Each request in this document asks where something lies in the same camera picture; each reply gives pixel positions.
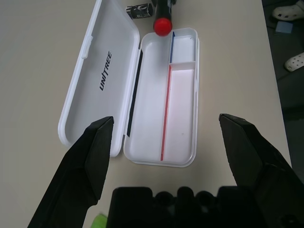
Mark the green highlighter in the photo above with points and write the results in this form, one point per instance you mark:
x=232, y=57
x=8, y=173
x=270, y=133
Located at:
x=99, y=222

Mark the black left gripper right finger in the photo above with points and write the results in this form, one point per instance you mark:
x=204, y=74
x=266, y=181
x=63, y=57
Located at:
x=261, y=166

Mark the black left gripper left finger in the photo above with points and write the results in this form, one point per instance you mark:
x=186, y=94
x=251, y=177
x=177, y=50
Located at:
x=78, y=171

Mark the blue flat floor item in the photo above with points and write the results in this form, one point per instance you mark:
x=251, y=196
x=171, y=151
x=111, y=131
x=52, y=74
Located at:
x=284, y=27

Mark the black marker red cap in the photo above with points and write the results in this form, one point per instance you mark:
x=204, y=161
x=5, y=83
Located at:
x=162, y=26

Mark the small black white eraser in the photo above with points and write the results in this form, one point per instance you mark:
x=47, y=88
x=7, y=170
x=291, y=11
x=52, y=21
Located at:
x=140, y=10

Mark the white perforated clog shoe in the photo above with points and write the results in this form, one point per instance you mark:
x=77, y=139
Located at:
x=295, y=63
x=288, y=12

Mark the white plastic pencil case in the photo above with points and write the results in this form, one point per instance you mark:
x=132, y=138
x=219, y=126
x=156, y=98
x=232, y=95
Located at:
x=152, y=95

